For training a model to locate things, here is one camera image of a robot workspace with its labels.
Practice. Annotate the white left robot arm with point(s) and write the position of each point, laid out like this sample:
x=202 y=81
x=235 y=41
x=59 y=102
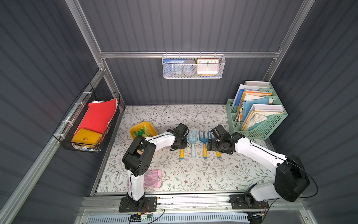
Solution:
x=138 y=157

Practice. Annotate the black wire side basket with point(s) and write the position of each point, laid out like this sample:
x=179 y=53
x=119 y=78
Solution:
x=66 y=134

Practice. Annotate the white wire wall basket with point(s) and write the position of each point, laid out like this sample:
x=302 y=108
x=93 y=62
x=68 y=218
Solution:
x=195 y=57

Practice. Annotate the green rake wooden handle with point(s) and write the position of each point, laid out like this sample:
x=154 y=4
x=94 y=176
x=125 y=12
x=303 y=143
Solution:
x=142 y=132

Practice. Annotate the yellow box in basket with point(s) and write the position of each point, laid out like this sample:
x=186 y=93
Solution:
x=84 y=136

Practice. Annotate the red folder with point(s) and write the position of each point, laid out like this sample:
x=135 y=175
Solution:
x=99 y=116

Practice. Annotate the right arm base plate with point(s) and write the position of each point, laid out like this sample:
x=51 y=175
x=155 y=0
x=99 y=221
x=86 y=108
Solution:
x=241 y=201

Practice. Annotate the papers and folders stack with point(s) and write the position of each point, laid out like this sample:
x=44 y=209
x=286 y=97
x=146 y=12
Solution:
x=256 y=102

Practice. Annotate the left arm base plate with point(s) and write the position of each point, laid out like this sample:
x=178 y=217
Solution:
x=143 y=205

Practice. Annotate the yellow white clock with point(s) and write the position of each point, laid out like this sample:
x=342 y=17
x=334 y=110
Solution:
x=208 y=67

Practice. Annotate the pink plastic case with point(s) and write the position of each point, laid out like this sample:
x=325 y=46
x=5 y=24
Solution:
x=153 y=179

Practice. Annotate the light blue rake pale handle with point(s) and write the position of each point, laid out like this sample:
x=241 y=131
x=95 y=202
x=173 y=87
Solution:
x=193 y=138

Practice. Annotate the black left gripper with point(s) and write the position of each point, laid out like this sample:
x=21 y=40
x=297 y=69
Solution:
x=182 y=143

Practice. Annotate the grey tape roll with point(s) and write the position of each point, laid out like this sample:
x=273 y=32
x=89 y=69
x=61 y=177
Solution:
x=189 y=68

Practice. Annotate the dark blue rake yellow handle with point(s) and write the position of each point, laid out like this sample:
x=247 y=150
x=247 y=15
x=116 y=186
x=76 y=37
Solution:
x=218 y=154

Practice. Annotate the green plastic file organizer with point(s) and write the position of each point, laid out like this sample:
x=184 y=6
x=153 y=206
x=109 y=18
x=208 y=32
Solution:
x=261 y=132

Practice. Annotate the blue box in basket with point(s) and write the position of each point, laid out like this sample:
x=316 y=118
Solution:
x=172 y=67

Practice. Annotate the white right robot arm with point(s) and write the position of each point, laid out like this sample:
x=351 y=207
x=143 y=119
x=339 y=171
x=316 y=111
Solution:
x=291 y=179

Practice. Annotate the yellow plastic storage box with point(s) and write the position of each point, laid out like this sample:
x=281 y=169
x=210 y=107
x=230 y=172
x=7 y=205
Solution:
x=151 y=129

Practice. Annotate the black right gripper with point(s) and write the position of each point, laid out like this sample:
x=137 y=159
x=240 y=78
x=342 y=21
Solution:
x=217 y=145

